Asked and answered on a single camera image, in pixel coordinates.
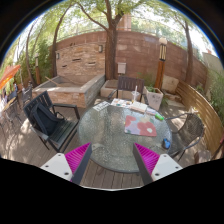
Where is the floral mouse pad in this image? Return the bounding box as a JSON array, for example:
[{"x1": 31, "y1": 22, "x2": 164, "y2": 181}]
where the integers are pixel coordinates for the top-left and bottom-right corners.
[{"x1": 124, "y1": 115, "x2": 157, "y2": 137}]

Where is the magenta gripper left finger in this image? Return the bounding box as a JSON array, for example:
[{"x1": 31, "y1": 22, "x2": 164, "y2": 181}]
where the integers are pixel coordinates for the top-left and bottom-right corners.
[{"x1": 41, "y1": 143, "x2": 92, "y2": 185}]

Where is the wicker metal chair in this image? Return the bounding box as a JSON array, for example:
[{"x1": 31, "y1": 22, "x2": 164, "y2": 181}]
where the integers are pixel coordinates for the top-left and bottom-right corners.
[{"x1": 166, "y1": 112, "x2": 204, "y2": 158}]

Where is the square concrete planter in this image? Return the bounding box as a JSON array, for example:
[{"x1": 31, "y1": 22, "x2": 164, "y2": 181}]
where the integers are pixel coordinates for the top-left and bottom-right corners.
[{"x1": 143, "y1": 86, "x2": 163, "y2": 110}]

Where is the curved wooden bench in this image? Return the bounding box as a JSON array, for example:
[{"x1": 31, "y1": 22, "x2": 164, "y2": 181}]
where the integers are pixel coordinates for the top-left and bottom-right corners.
[{"x1": 176, "y1": 81, "x2": 224, "y2": 154}]

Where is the orange umbrella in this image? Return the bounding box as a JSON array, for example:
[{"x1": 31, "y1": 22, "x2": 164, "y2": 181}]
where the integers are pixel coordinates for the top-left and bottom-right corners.
[{"x1": 0, "y1": 65, "x2": 20, "y2": 89}]

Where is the black slatted armchair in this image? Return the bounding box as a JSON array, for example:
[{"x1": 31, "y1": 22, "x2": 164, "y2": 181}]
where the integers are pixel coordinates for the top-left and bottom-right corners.
[{"x1": 23, "y1": 91, "x2": 80, "y2": 152}]

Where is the white plastic cup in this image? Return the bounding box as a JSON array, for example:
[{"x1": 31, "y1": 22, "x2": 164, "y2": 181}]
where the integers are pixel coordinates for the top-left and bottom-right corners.
[{"x1": 131, "y1": 91, "x2": 140, "y2": 102}]

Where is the round glass patio table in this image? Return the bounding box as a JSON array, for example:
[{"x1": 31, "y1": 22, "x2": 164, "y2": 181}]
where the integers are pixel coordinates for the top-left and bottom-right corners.
[{"x1": 78, "y1": 105, "x2": 172, "y2": 173}]

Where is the dark wooden chair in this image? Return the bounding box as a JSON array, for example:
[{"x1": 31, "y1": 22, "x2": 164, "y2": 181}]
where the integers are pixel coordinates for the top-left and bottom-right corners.
[{"x1": 107, "y1": 76, "x2": 148, "y2": 103}]

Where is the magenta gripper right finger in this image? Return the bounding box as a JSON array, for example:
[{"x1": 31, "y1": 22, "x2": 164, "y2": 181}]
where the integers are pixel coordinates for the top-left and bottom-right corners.
[{"x1": 133, "y1": 143, "x2": 182, "y2": 185}]

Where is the black backpack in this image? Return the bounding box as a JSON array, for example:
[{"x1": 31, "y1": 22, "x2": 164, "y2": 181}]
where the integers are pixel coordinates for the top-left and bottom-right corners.
[{"x1": 30, "y1": 103, "x2": 63, "y2": 136}]

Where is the green marker pen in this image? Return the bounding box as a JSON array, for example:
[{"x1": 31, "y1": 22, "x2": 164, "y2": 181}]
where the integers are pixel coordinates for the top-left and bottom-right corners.
[{"x1": 155, "y1": 114, "x2": 164, "y2": 121}]

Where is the large tree trunk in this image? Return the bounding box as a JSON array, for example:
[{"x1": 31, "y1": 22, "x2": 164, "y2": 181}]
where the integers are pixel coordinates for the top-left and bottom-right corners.
[{"x1": 74, "y1": 0, "x2": 141, "y2": 81}]

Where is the black and white keyboard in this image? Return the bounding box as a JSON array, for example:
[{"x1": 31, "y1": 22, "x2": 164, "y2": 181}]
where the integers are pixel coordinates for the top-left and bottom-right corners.
[{"x1": 93, "y1": 101, "x2": 110, "y2": 112}]

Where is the wooden lamp post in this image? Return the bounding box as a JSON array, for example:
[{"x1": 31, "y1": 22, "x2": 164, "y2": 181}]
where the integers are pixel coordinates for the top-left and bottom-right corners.
[{"x1": 154, "y1": 37, "x2": 167, "y2": 89}]

